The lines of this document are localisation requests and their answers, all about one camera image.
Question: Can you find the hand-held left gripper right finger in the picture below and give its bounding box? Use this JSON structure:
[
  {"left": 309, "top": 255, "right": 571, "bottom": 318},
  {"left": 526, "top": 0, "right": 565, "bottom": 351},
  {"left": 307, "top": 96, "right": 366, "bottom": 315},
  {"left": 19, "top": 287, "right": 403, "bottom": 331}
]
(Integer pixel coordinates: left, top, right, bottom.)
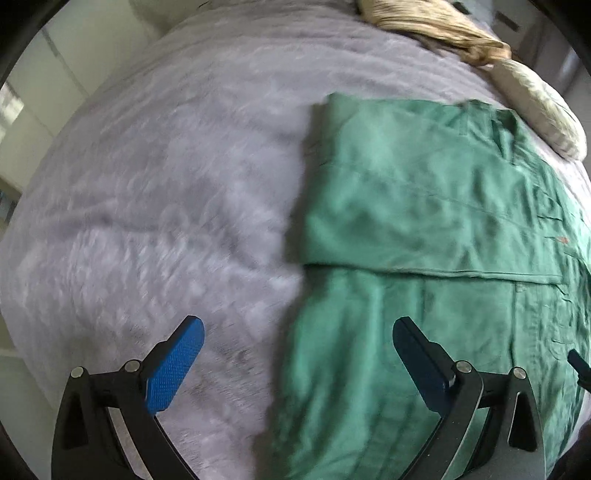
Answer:
[{"left": 392, "top": 316, "right": 546, "bottom": 480}]

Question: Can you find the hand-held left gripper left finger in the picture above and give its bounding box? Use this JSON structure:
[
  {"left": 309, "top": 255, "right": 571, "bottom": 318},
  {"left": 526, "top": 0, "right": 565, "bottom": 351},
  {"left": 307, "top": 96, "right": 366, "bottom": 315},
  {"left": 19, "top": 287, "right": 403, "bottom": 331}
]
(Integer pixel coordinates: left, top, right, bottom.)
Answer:
[{"left": 51, "top": 316, "right": 205, "bottom": 480}]

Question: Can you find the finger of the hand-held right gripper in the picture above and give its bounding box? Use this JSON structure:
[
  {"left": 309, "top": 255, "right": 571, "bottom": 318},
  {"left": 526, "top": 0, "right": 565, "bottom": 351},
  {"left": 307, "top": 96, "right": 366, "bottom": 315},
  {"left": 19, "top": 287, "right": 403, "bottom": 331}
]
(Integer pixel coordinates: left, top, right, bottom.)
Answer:
[{"left": 567, "top": 349, "right": 591, "bottom": 394}]

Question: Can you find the green garment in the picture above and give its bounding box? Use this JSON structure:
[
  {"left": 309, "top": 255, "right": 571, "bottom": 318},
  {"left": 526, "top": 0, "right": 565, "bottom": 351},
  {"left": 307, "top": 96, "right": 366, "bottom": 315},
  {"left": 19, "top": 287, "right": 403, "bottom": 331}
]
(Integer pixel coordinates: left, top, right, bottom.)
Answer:
[{"left": 256, "top": 92, "right": 591, "bottom": 480}]

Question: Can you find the grey embossed blanket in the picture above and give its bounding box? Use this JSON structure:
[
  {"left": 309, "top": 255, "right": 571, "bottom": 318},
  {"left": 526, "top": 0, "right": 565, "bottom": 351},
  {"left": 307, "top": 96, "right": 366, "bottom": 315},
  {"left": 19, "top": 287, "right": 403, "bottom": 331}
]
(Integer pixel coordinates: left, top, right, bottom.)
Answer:
[{"left": 0, "top": 0, "right": 591, "bottom": 480}]

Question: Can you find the round cream pleated cushion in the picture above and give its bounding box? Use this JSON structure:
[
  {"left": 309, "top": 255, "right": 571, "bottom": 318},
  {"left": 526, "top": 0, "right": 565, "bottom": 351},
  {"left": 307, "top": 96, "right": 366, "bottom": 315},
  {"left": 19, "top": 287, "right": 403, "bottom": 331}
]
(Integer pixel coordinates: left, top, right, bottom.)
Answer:
[{"left": 490, "top": 60, "right": 587, "bottom": 161}]

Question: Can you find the beige striped cloth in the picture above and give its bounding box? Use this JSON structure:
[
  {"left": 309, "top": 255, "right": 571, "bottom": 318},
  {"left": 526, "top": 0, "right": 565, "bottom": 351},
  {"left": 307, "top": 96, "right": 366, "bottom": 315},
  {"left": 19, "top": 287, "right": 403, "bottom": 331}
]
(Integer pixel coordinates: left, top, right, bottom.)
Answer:
[{"left": 355, "top": 0, "right": 512, "bottom": 68}]

